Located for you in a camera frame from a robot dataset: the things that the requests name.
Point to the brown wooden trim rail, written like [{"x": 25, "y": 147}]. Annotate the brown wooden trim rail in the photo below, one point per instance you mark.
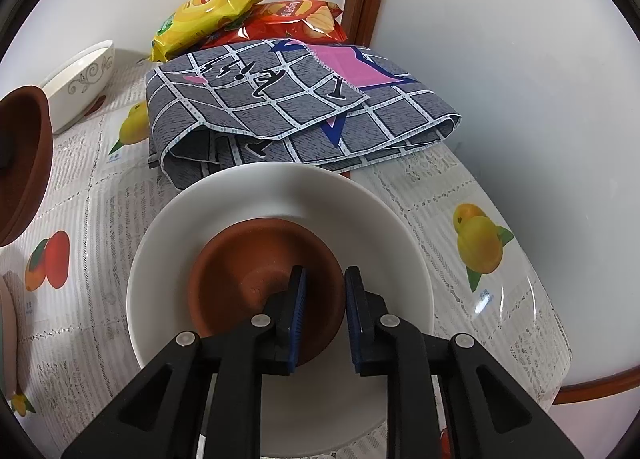
[{"x": 600, "y": 389}]

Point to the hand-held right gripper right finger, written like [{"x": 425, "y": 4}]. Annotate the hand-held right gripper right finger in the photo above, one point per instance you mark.
[{"x": 354, "y": 319}]

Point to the small brown bowl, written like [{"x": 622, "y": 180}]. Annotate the small brown bowl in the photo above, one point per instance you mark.
[
  {"x": 25, "y": 174},
  {"x": 240, "y": 264}
]

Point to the large white swirl bowl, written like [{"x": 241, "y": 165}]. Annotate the large white swirl bowl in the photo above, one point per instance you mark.
[{"x": 80, "y": 89}]

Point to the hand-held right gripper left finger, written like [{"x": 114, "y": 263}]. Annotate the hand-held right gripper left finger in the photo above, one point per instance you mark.
[{"x": 298, "y": 319}]

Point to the yellow chip bag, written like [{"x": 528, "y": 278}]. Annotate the yellow chip bag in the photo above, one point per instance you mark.
[{"x": 210, "y": 9}]

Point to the fruit print tablecloth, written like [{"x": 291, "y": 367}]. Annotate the fruit print tablecloth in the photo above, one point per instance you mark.
[{"x": 425, "y": 239}]

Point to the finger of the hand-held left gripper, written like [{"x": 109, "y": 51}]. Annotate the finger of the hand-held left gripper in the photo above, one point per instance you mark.
[{"x": 6, "y": 149}]

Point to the grey checked cloth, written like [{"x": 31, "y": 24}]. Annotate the grey checked cloth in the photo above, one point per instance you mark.
[{"x": 280, "y": 104}]

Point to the red chip bag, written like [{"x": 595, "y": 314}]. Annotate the red chip bag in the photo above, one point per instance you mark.
[{"x": 295, "y": 19}]

